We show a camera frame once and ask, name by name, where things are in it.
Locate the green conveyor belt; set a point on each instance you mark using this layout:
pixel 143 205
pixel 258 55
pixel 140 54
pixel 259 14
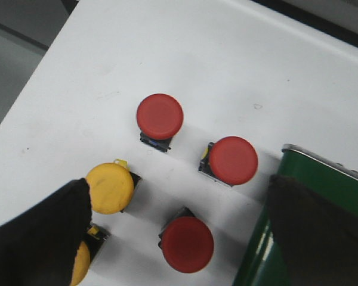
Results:
pixel 263 263

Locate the red mushroom push button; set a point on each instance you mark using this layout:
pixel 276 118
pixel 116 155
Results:
pixel 231 160
pixel 159 118
pixel 186 242

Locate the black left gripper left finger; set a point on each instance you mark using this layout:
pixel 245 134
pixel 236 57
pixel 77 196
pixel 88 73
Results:
pixel 39 246

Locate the aluminium conveyor frame rail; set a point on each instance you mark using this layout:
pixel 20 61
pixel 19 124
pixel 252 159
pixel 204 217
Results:
pixel 331 164

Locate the yellow mushroom push button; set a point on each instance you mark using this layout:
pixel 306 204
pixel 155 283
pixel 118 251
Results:
pixel 90 246
pixel 112 186

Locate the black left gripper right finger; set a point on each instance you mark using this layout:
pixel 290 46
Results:
pixel 318 240

